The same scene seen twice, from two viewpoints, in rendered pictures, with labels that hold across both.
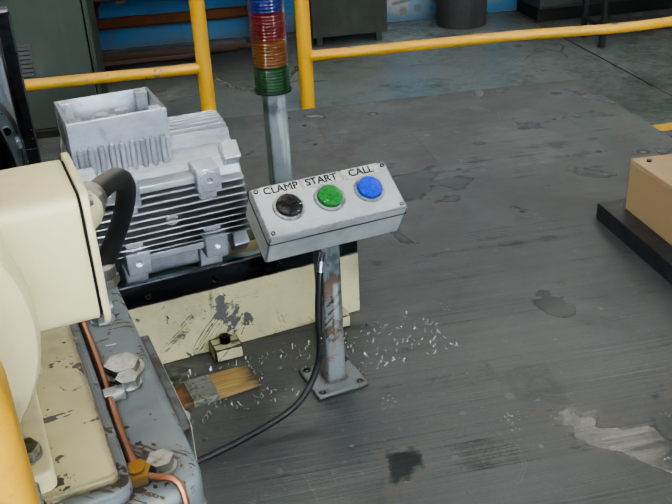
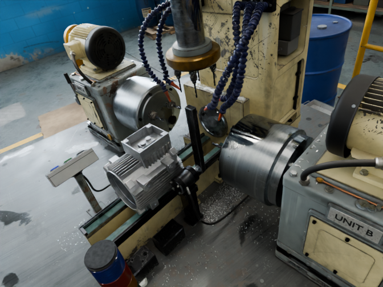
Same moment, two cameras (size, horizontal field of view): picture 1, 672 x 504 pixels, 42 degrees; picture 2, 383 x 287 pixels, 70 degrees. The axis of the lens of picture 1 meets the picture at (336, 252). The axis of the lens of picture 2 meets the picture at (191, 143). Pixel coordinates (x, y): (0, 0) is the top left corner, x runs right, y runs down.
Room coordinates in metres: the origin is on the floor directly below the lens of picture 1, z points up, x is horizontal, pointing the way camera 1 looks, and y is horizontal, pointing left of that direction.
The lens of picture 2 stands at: (1.77, 0.20, 1.65)
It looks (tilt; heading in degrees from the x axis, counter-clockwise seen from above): 38 degrees down; 163
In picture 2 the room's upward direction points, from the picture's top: 10 degrees counter-clockwise
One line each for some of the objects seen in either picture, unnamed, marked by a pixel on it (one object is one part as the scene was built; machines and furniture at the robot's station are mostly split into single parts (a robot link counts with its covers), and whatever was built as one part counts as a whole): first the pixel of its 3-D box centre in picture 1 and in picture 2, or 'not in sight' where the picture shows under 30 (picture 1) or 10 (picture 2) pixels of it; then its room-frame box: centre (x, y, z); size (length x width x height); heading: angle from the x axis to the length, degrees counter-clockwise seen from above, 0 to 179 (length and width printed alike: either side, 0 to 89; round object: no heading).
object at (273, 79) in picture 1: (271, 77); not in sight; (1.45, 0.09, 1.05); 0.06 x 0.06 x 0.04
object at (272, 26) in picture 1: (267, 23); (113, 273); (1.45, 0.09, 1.14); 0.06 x 0.06 x 0.04
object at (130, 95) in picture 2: not in sight; (140, 103); (0.63, 0.34, 1.04); 0.37 x 0.25 x 0.25; 23
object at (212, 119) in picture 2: not in sight; (212, 122); (0.93, 0.56, 1.02); 0.15 x 0.02 x 0.15; 23
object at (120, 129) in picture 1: (113, 132); (147, 145); (1.05, 0.27, 1.11); 0.12 x 0.11 x 0.07; 113
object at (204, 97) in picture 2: not in sight; (222, 122); (0.90, 0.62, 0.97); 0.30 x 0.11 x 0.34; 23
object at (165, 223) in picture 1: (155, 194); (145, 172); (1.06, 0.23, 1.02); 0.20 x 0.19 x 0.19; 113
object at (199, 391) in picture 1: (178, 397); not in sight; (0.90, 0.21, 0.80); 0.21 x 0.05 x 0.01; 114
